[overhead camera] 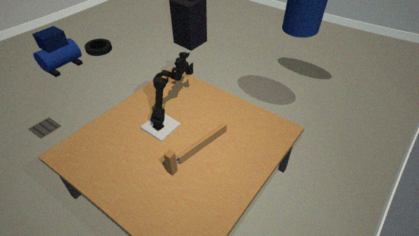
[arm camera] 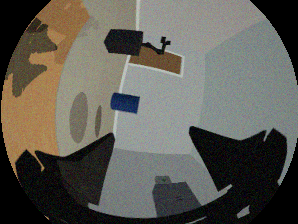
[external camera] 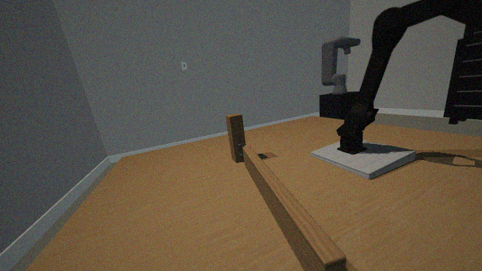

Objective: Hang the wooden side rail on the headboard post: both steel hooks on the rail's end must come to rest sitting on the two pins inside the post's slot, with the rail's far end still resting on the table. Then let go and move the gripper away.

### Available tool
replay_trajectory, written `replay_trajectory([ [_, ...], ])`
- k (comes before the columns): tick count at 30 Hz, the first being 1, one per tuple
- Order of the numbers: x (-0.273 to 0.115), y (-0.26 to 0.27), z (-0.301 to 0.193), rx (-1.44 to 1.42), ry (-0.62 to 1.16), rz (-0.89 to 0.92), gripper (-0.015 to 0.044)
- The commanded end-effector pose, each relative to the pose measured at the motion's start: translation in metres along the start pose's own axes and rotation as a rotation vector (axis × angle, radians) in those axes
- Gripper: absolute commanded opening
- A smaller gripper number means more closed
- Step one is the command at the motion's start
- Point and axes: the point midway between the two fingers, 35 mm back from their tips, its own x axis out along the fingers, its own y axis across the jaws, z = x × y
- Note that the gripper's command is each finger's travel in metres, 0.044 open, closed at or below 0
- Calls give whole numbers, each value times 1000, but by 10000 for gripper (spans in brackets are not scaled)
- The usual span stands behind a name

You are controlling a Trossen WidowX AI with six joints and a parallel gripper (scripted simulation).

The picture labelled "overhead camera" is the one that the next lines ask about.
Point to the long wooden board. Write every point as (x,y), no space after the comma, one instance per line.
(200,144)

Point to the brown wooden post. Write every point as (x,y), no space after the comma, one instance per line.
(171,162)

